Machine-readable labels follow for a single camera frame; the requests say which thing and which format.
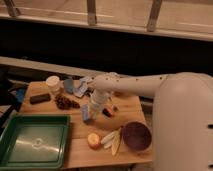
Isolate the blue grey cup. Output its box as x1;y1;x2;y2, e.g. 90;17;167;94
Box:
63;78;74;94

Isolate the green plastic tray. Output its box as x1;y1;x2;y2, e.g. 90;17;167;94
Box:
0;114;70;171

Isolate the black rectangular block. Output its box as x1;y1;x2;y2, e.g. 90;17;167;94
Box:
30;93;51;104

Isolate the brown pine cone cluster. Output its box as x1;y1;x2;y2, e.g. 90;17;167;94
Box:
55;94;80;110

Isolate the white plastic cup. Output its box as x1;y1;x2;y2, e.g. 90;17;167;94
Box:
45;76;60;95

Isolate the light blue white packet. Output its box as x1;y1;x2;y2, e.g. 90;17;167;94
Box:
73;76;92;98

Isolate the yellow orange fruit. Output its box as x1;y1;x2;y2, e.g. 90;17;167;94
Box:
87;133;101;149

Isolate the blue sponge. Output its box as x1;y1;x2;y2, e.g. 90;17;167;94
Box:
81;105;91;122

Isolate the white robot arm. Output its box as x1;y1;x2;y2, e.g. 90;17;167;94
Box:
91;72;213;171

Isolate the orange bowl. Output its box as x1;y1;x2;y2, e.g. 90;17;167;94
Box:
114;91;130;97

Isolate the blue object at table edge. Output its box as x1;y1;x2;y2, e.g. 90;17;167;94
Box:
15;88;26;103

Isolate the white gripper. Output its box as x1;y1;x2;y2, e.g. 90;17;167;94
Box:
88;90;109;120

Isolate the dark purple bowl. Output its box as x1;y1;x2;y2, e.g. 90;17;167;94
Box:
122;122;152;151

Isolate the orange black handled tool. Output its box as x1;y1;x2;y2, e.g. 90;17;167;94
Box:
102;106;115;117

